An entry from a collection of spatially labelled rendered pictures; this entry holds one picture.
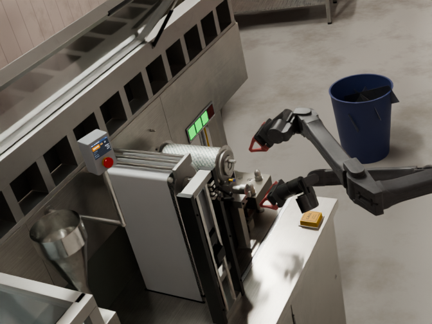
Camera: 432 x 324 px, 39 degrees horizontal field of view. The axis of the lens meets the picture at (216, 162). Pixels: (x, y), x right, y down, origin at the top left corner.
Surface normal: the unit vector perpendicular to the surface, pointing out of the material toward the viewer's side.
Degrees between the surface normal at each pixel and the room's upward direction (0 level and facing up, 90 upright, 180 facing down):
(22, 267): 90
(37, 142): 90
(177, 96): 90
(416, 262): 0
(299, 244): 0
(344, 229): 0
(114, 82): 90
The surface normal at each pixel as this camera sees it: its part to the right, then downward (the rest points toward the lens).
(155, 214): -0.44, 0.55
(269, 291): -0.20, -0.83
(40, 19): 0.94, -0.01
